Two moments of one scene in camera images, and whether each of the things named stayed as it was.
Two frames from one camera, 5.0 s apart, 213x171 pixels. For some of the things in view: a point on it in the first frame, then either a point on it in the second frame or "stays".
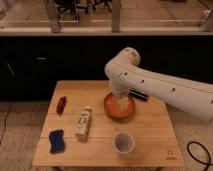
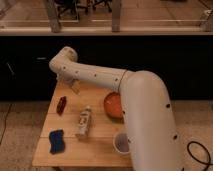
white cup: (123, 142) stays
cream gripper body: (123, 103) → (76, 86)
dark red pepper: (60, 107) stays
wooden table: (87, 126) stays
